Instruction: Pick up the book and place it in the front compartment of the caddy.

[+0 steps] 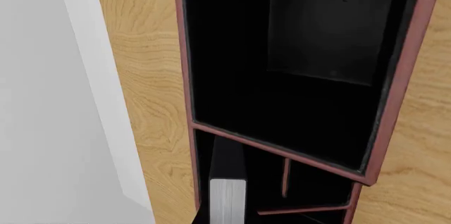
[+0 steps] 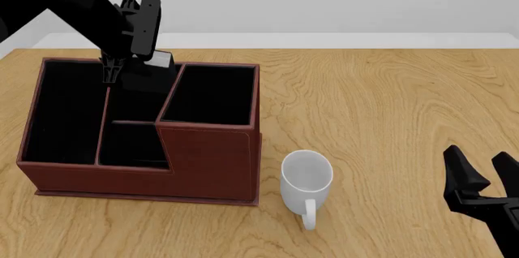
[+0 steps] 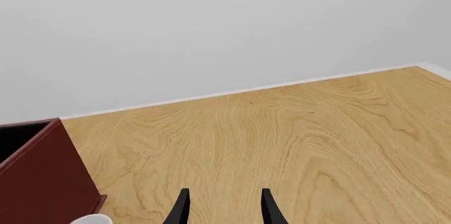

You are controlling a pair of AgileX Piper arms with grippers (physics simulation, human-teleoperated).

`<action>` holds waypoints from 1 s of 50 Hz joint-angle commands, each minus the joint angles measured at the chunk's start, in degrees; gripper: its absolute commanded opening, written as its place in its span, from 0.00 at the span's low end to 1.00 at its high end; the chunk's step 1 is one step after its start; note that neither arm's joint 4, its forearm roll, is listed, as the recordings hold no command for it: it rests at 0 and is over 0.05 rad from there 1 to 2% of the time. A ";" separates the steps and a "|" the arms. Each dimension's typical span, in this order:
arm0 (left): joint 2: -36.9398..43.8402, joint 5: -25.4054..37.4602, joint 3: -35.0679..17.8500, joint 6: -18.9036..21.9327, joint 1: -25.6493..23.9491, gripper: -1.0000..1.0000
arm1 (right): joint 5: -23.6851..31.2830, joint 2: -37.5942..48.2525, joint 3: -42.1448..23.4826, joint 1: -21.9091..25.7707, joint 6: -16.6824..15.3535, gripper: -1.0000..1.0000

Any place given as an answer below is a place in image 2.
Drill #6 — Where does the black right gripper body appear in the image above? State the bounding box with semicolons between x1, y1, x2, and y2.
444;190;519;232

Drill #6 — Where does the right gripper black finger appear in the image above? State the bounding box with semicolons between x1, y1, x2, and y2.
491;151;519;200
442;144;491;194

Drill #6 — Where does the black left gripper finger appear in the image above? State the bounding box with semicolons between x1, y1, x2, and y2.
100;51;124;84

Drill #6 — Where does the black book with white pages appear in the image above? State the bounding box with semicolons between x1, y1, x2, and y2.
119;49;178;95

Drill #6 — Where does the red-brown desk caddy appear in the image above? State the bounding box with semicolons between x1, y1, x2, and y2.
15;56;264;207

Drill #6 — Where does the white mug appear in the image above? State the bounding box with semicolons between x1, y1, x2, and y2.
280;148;335;231

